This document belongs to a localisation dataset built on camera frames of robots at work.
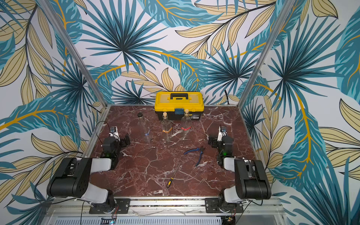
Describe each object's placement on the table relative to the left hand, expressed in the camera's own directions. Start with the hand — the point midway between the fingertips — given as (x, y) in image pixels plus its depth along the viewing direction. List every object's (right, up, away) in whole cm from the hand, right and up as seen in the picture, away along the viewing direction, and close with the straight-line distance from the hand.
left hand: (120, 135), depth 92 cm
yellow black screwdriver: (+34, -26, -12) cm, 44 cm away
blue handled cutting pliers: (+53, -10, +1) cm, 54 cm away
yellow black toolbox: (+36, +21, +5) cm, 42 cm away
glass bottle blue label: (+18, -3, +5) cm, 18 cm away
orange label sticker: (+31, +3, -4) cm, 32 cm away
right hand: (+65, +1, +1) cm, 65 cm away
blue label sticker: (+19, +1, -1) cm, 19 cm away
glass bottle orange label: (+31, +5, -5) cm, 32 cm away
